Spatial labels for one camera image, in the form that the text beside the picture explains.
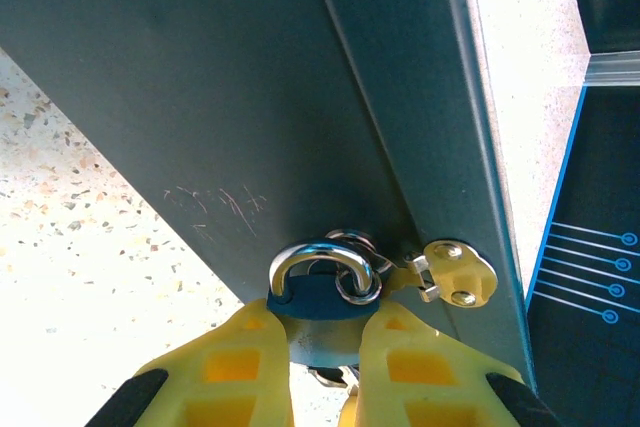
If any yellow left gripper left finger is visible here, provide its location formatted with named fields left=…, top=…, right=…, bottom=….
left=84, top=298, right=297, bottom=427

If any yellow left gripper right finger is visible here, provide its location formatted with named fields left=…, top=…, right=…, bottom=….
left=339, top=303, right=566, bottom=427

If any small silver key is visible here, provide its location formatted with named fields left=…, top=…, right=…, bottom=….
left=306, top=364, right=362, bottom=391

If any silver key ring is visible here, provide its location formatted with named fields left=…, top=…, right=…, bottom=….
left=333, top=246, right=385, bottom=307

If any blue silver padlock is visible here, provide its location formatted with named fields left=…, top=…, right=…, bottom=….
left=266, top=238, right=384, bottom=369

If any starry night tin box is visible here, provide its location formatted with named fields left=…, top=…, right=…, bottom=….
left=0, top=0, right=540, bottom=391

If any brass hasp latch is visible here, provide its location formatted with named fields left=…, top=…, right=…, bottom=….
left=372, top=239, right=500, bottom=309

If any aluminium frame post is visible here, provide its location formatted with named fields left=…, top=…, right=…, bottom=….
left=582, top=50, right=640, bottom=89

